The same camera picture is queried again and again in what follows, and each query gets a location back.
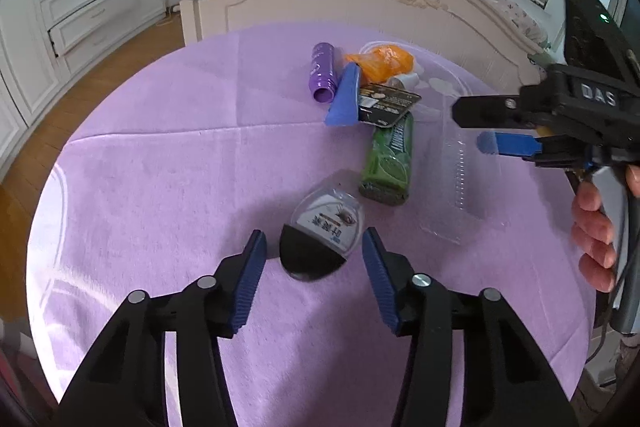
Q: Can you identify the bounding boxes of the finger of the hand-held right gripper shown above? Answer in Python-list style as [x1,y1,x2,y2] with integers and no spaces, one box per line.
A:
[451,94,524,130]
[476,131,544,160]

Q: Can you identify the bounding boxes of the small white bottle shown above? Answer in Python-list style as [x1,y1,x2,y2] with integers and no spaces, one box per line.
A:
[390,74,421,92]

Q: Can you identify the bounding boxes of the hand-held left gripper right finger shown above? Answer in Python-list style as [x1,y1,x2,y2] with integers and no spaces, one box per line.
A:
[361,227,581,427]

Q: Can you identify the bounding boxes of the white wardrobe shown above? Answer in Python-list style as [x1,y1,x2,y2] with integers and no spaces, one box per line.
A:
[0,0,167,135]

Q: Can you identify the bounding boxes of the clear plastic tray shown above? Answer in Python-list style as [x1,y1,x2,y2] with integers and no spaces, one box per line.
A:
[420,94,502,246]

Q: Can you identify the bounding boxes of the black card packet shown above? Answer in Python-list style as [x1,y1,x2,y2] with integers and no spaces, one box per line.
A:
[357,83,422,128]

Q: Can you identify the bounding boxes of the green gum pack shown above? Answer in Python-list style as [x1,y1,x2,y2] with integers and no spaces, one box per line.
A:
[359,112,416,207]

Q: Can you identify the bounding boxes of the purple bottle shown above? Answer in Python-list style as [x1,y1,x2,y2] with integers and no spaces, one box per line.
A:
[307,43,345,104]

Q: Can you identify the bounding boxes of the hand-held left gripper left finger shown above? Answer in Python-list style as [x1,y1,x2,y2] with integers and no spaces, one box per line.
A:
[59,229,267,427]

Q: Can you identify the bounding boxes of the black and clear plastic container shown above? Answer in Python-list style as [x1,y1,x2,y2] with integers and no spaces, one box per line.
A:
[279,187,365,282]

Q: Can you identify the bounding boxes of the orange plastic bag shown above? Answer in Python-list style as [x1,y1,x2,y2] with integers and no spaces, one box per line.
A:
[345,46,416,80]

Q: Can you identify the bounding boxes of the purple tablecloth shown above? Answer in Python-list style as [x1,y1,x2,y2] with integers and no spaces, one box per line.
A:
[25,23,599,427]

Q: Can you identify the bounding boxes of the person's right hand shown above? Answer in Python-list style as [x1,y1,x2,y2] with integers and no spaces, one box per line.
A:
[571,164,640,294]

